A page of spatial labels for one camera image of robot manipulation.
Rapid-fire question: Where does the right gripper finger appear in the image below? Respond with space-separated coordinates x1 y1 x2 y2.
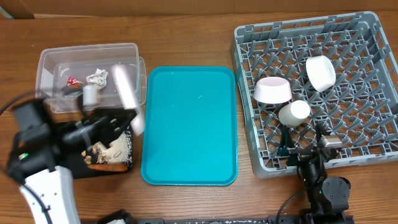
278 125 295 156
315 122 330 137

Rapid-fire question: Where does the white cup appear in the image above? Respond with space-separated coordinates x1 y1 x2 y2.
278 100 311 128

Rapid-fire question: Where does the orange carrot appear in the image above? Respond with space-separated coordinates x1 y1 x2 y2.
88 164 129 172

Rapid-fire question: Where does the white plate with peanut shells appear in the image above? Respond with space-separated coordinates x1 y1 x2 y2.
111 64 145 136

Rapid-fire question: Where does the white tissue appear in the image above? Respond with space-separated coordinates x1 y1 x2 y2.
86 68 108 90

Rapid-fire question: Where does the red snack wrapper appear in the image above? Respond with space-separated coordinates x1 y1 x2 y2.
67 77 83 88

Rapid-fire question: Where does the pink shallow bowl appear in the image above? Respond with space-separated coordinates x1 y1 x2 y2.
253 77 292 105

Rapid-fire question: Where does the white bowl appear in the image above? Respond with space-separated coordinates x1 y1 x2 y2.
305 55 336 92

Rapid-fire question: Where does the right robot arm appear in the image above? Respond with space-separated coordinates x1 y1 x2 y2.
275 123 354 223

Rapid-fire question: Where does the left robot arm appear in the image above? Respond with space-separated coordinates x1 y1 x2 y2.
1 85 142 223

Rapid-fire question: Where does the grey dishwasher rack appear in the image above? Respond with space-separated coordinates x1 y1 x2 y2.
231 12 397 179

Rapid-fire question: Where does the pile of peanut shells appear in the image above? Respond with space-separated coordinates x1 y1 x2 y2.
81 131 132 166

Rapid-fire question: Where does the black rectangular tray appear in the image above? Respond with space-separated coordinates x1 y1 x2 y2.
42 108 134 180

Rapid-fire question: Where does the clear plastic storage bin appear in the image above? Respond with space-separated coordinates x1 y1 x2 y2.
35 43 147 113

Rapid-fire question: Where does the teal serving tray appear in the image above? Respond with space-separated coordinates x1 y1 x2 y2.
141 66 238 186

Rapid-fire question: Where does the black mounting rail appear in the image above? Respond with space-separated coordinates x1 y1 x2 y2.
77 210 355 224

